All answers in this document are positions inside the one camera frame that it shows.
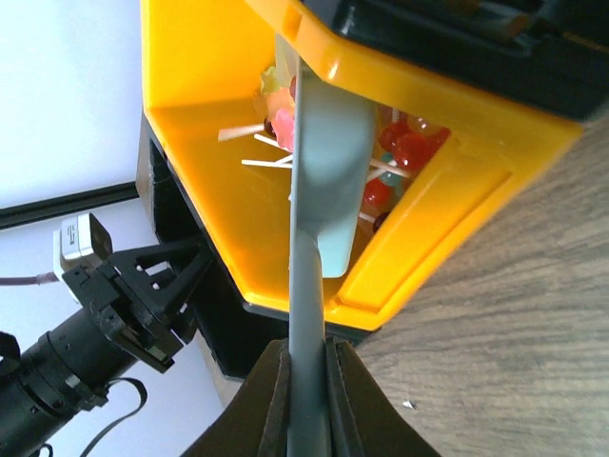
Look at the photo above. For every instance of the black enclosure frame post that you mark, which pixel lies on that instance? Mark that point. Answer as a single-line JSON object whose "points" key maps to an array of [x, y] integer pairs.
{"points": [[16, 216]]}

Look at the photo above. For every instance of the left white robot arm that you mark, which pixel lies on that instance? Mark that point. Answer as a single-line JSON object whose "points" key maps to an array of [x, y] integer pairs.
{"points": [[68, 370]]}

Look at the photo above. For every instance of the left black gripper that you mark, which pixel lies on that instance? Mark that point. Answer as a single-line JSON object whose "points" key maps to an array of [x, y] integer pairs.
{"points": [[137, 298]]}

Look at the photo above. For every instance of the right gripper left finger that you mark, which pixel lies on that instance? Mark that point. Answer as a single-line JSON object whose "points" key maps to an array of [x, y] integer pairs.
{"points": [[255, 422]]}

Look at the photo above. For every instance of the light blue slotted scoop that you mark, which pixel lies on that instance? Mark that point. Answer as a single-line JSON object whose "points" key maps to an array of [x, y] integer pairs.
{"points": [[334, 134]]}

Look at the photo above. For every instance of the orange candy bin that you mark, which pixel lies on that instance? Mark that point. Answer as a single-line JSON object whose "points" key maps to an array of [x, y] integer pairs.
{"points": [[202, 63]]}

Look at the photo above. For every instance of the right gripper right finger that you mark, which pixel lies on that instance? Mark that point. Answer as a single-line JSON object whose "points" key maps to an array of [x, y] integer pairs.
{"points": [[362, 420]]}

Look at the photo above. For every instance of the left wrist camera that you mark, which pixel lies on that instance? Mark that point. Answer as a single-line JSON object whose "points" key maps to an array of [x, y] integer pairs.
{"points": [[81, 241]]}

